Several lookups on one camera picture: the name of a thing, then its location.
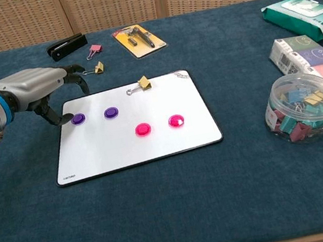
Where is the pink round magnet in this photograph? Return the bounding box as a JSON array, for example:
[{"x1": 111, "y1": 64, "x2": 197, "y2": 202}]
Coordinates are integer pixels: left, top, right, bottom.
[
  {"x1": 133, "y1": 121, "x2": 153, "y2": 138},
  {"x1": 167, "y1": 113, "x2": 187, "y2": 129}
]

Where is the purple round magnet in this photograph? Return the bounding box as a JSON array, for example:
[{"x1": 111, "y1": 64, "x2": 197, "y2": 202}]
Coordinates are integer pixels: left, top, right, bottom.
[
  {"x1": 70, "y1": 111, "x2": 88, "y2": 127},
  {"x1": 102, "y1": 105, "x2": 121, "y2": 121}
]

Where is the white pastel patterned box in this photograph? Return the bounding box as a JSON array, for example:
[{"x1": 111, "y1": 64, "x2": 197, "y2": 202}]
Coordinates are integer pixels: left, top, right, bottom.
[{"x1": 266, "y1": 30, "x2": 323, "y2": 164}]

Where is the pink binder clip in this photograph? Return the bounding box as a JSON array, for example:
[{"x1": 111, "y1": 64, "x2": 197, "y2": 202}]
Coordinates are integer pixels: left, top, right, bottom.
[{"x1": 84, "y1": 43, "x2": 106, "y2": 61}]

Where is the black stapler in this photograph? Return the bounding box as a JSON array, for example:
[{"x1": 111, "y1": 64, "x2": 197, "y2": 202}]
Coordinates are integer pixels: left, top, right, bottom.
[{"x1": 44, "y1": 31, "x2": 91, "y2": 64}]

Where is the white magnetic whiteboard black rim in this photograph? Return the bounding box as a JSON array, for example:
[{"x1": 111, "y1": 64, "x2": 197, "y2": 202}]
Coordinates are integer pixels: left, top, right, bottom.
[{"x1": 40, "y1": 64, "x2": 228, "y2": 189}]

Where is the green wet wipes pack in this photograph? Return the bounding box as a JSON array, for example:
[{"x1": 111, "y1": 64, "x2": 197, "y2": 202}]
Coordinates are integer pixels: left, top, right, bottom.
[{"x1": 259, "y1": 0, "x2": 323, "y2": 51}]

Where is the razor in yellow blister pack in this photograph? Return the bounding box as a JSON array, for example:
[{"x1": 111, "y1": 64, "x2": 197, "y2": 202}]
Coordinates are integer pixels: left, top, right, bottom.
[{"x1": 110, "y1": 19, "x2": 169, "y2": 63}]

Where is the gold binder clip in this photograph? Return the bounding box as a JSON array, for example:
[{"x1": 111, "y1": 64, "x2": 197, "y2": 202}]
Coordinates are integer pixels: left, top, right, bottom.
[
  {"x1": 124, "y1": 74, "x2": 154, "y2": 97},
  {"x1": 80, "y1": 60, "x2": 107, "y2": 78}
]

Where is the blue table cloth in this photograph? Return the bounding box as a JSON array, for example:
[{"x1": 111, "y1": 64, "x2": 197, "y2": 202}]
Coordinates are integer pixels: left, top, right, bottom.
[{"x1": 0, "y1": 0, "x2": 323, "y2": 242}]

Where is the silver metal chain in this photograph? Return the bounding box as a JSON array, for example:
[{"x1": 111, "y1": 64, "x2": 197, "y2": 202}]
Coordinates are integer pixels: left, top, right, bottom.
[{"x1": 171, "y1": 69, "x2": 189, "y2": 81}]

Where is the clear jar of binder clips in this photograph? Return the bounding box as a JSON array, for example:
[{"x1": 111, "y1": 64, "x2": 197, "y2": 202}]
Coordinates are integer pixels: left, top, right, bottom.
[{"x1": 258, "y1": 67, "x2": 323, "y2": 150}]

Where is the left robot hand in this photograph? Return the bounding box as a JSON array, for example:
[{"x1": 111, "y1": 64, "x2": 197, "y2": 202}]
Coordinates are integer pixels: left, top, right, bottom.
[{"x1": 0, "y1": 58, "x2": 96, "y2": 136}]

